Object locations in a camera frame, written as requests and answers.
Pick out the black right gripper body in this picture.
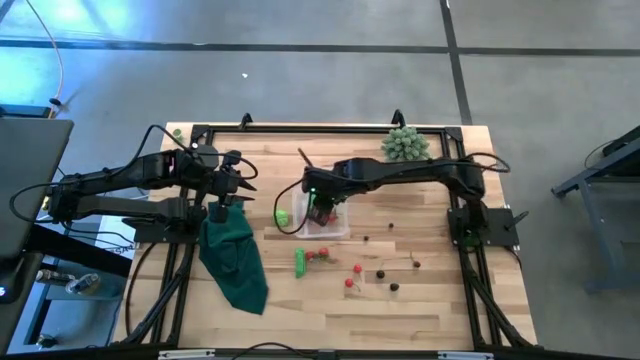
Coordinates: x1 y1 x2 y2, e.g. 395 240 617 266
302 167 351 204

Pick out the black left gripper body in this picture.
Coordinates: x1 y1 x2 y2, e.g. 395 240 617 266
209 149 244 224

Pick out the clear plastic tupperware container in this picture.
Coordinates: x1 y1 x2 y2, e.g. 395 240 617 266
292 187 350 239

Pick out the dark green cloth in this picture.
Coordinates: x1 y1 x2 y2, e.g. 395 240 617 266
198 198 270 316

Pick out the small potted green plant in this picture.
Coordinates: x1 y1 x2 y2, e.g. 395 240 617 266
380 125 431 164

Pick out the white paper sheet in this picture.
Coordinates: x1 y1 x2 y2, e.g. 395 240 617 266
94 217 141 261

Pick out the white edge clip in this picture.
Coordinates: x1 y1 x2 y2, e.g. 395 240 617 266
437 350 495 360
158 348 216 360

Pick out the black side stand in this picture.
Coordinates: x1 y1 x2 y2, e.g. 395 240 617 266
0 223 134 351

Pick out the shiny metal cylinder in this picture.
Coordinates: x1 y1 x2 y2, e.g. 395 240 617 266
64 272 101 296

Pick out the grey laptop lid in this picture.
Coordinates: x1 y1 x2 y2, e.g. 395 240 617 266
0 117 75 261

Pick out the blue grey side table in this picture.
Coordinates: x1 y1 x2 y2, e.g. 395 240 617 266
552 124 640 294

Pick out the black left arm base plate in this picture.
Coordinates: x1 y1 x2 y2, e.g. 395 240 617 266
121 214 201 245

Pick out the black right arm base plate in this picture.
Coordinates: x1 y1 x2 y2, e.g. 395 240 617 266
448 207 530 249

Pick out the beige hanging cable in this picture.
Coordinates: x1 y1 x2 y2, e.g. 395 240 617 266
22 0 64 119

